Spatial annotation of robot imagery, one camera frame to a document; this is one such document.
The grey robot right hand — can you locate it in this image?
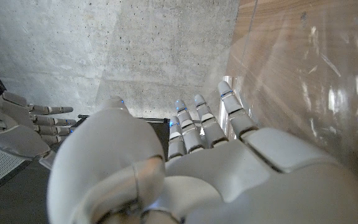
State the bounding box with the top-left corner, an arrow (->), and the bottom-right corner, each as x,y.
0,90 -> 77,170

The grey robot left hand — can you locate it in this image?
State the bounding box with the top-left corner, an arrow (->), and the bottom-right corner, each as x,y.
47,80 -> 358,224

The silver foil roll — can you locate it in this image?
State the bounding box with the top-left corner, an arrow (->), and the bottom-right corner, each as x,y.
94,0 -> 358,194

